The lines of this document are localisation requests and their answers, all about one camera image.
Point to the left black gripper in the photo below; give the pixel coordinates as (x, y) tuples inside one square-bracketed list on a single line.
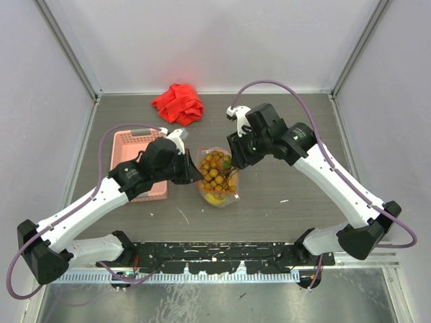
[(190, 173)]

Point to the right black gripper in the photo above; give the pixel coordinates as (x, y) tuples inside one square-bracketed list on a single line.
[(236, 145)]

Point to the bunch of brown longans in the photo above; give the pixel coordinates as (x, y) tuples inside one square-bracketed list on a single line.
[(219, 175)]

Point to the yellow pear fruit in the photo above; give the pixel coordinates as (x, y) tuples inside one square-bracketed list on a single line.
[(217, 199)]

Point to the clear zip top bag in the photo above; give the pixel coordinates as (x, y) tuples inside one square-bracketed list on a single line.
[(231, 198)]

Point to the pink perforated plastic basket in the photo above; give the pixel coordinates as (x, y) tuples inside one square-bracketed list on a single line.
[(126, 145)]

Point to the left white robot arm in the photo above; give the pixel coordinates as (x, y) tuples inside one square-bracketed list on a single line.
[(49, 248)]

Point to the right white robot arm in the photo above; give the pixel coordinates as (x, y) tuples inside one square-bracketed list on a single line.
[(366, 224)]

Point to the crumpled red cloth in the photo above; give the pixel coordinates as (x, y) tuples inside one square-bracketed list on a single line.
[(179, 104)]

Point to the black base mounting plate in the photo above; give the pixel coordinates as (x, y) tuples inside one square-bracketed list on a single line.
[(214, 258)]

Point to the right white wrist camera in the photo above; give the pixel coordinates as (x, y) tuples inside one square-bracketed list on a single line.
[(238, 114)]

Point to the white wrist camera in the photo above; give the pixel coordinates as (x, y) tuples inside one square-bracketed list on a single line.
[(238, 114), (178, 137)]

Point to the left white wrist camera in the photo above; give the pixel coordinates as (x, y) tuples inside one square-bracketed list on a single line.
[(178, 137)]

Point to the grey slotted cable duct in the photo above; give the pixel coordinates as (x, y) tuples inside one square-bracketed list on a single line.
[(240, 276)]

